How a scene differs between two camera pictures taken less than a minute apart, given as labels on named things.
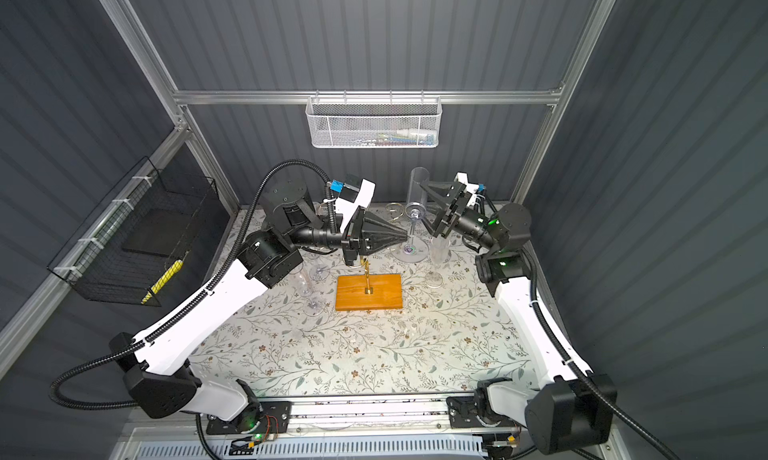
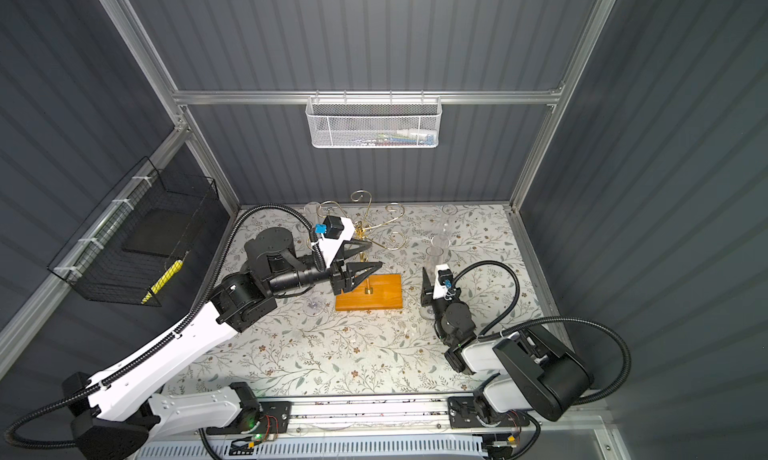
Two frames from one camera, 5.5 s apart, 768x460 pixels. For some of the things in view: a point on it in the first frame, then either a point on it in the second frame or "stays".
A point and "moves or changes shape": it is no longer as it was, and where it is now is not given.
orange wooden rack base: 350,292 stays
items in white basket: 406,136 stays
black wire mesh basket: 137,240 stays
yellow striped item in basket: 163,281 stays
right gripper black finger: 444,192 → 426,287
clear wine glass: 395,210 moves or changes shape
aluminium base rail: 335,428 stays
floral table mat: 412,317 stays
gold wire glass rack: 365,263 stays
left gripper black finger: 378,235 → 350,247
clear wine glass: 414,249 → 433,256
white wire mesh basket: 374,122 stays
